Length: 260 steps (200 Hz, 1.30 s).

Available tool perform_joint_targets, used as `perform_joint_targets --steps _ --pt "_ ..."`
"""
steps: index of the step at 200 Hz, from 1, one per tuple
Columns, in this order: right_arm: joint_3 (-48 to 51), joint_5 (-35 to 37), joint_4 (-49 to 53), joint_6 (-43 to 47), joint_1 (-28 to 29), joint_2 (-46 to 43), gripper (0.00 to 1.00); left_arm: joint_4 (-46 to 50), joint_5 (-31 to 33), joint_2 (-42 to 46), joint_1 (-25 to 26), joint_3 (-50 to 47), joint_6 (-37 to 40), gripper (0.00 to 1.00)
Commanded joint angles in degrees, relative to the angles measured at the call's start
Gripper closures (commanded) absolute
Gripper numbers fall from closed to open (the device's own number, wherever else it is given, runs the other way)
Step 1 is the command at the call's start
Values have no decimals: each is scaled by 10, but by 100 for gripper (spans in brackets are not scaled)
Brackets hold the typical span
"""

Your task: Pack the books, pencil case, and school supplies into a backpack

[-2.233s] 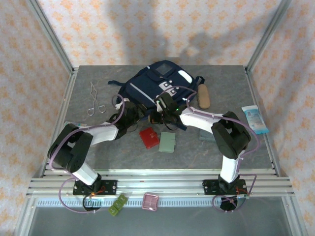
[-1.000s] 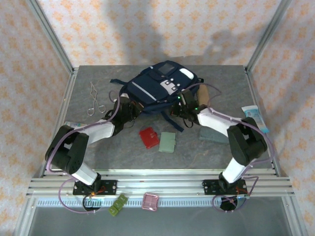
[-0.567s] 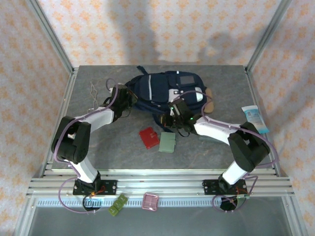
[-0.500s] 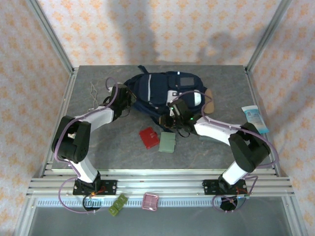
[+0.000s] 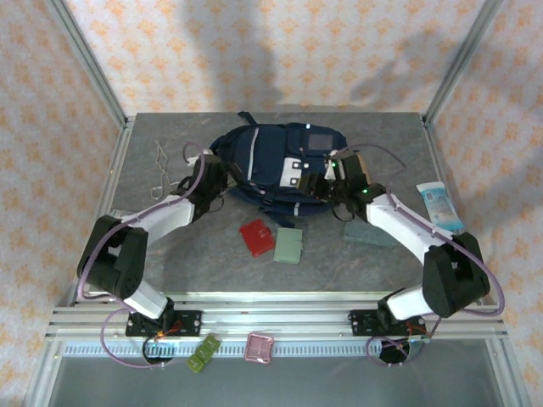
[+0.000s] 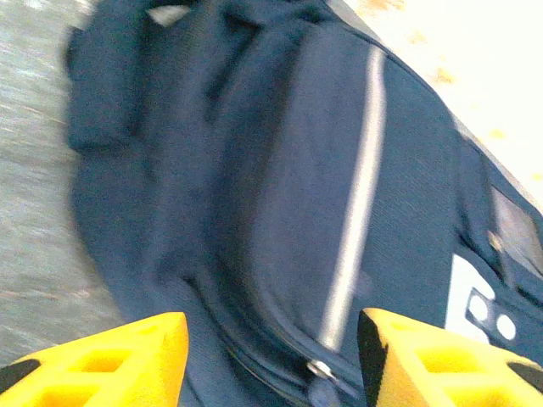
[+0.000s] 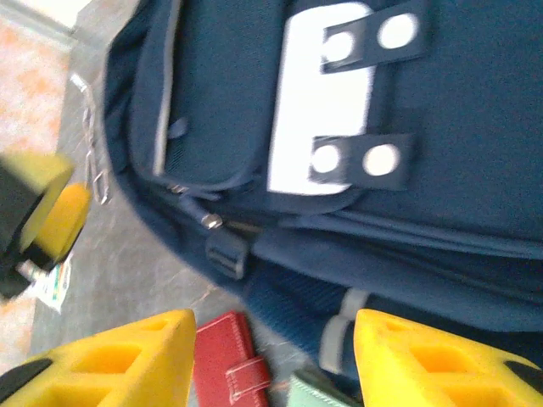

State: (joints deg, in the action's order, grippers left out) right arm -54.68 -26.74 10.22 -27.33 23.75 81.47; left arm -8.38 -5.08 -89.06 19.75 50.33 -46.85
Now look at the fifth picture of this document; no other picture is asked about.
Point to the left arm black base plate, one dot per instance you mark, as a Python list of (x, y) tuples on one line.
[(191, 324)]

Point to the navy blue backpack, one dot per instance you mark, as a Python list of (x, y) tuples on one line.
[(271, 161)]

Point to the light blue wipes pack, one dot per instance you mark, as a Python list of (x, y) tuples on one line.
[(439, 205)]

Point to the red plastic case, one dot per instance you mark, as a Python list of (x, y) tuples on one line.
[(256, 238)]

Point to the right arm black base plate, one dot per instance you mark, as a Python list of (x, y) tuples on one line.
[(360, 322)]

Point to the grey-blue fabric pouch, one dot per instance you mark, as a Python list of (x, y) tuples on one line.
[(360, 235)]

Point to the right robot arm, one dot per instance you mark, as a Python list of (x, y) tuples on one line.
[(403, 220)]

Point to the aluminium side rail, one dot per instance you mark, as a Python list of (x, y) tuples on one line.
[(433, 144), (113, 169)]

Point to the olive green block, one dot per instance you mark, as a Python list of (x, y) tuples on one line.
[(203, 354)]

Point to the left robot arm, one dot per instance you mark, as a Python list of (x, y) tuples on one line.
[(169, 214)]

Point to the sage green case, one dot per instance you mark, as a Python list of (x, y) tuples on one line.
[(288, 246)]

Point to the aluminium frame post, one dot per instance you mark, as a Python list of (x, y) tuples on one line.
[(87, 55), (460, 55)]

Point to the pink square dish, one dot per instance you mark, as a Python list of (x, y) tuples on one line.
[(259, 348)]

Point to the grey metal shelf panel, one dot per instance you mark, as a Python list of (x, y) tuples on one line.
[(271, 386)]

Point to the aluminium cross rail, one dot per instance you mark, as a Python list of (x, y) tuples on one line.
[(275, 316)]

